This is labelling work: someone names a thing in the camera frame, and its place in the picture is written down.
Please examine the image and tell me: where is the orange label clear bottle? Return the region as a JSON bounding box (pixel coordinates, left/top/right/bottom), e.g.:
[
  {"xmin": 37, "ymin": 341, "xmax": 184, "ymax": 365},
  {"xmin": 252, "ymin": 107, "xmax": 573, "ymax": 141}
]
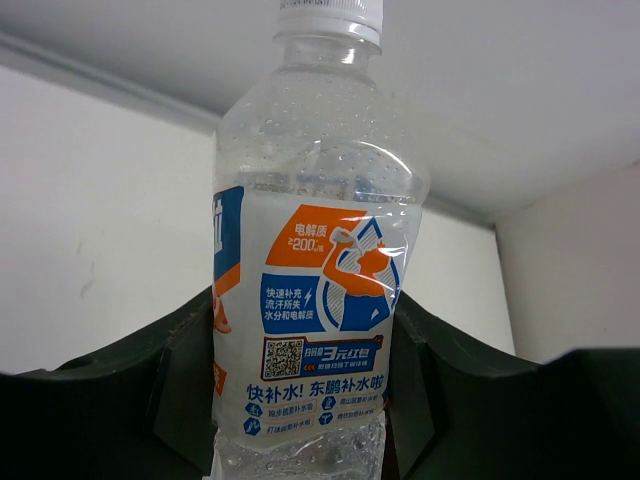
[{"xmin": 212, "ymin": 1, "xmax": 429, "ymax": 479}]

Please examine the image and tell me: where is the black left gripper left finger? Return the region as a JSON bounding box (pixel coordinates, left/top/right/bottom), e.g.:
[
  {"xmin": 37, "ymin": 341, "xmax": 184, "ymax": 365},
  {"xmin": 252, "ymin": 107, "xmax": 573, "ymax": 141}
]
[{"xmin": 1, "ymin": 289, "xmax": 215, "ymax": 479}]

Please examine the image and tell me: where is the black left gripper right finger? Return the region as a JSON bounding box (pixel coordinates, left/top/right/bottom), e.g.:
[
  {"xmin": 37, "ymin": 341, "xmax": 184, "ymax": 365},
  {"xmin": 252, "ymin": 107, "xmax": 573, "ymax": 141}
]
[{"xmin": 388, "ymin": 295, "xmax": 639, "ymax": 479}]

